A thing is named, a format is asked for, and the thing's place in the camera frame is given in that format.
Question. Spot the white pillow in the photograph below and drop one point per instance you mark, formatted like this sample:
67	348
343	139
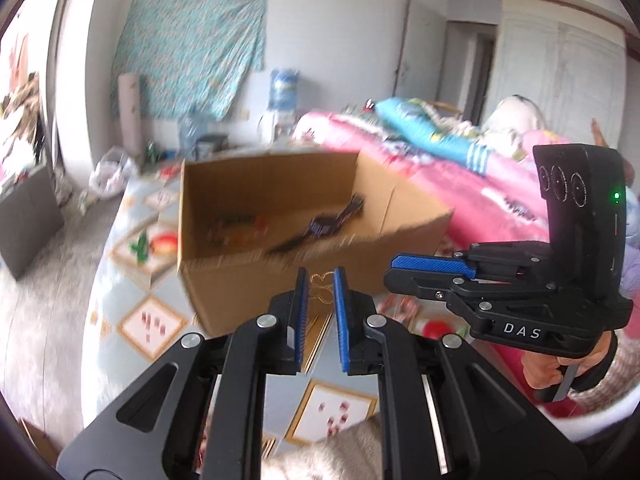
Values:
515	115

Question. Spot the blue printed quilt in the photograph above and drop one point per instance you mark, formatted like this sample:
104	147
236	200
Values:
425	130

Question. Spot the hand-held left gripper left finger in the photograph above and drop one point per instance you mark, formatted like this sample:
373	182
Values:
300	310

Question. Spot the pile of clothes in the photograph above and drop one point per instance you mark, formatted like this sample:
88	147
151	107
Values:
20	125

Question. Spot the purple smartwatch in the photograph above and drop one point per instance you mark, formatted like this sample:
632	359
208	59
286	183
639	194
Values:
322	225

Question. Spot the white plastic bag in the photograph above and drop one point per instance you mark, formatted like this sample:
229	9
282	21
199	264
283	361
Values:
111	172

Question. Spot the brown cardboard box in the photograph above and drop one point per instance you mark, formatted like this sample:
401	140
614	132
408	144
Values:
225	290

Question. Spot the white wardrobe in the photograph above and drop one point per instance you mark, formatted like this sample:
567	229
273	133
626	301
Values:
560	60

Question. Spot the clear water jug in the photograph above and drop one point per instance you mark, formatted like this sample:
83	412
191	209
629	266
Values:
192	130

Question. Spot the teal floral cloth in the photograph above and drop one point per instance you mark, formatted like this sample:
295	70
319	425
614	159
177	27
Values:
190	50

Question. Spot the white door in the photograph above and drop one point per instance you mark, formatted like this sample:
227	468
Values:
420	50

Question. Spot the person's right hand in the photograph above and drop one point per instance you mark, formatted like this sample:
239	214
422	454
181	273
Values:
542	372

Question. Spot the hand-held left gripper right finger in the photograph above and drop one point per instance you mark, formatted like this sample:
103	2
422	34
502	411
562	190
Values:
341	310

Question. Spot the grey cabinet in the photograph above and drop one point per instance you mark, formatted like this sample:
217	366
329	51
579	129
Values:
30	225

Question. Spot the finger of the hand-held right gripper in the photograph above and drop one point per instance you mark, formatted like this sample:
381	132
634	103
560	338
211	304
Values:
430	264
415	285

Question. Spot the person's right forearm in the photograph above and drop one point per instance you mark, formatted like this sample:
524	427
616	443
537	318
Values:
622	380

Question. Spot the pale paper roll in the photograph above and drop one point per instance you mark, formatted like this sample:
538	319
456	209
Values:
131	115

